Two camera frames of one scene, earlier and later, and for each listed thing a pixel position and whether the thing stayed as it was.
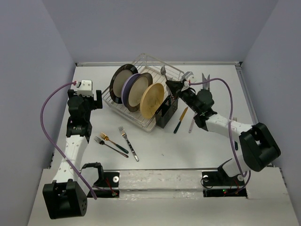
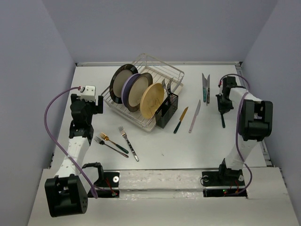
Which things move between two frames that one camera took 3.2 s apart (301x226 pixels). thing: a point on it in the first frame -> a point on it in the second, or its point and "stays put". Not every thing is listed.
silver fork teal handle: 169,102 -> 169,88
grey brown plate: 136,88 stays put
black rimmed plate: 117,80 stays put
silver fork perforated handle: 124,134 stays put
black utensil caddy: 165,111 stays put
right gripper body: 187,95 -> 224,104
